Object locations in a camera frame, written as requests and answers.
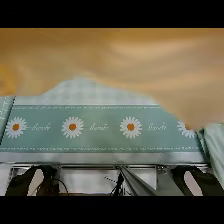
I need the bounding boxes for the tan garment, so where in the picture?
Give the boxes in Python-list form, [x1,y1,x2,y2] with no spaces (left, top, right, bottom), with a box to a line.
[0,28,224,132]

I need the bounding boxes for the black cable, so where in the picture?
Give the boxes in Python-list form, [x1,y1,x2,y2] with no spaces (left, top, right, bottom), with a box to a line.
[103,171,126,197]

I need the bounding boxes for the silver frame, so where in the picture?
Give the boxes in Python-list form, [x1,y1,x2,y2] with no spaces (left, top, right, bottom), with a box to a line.
[6,161,214,197]

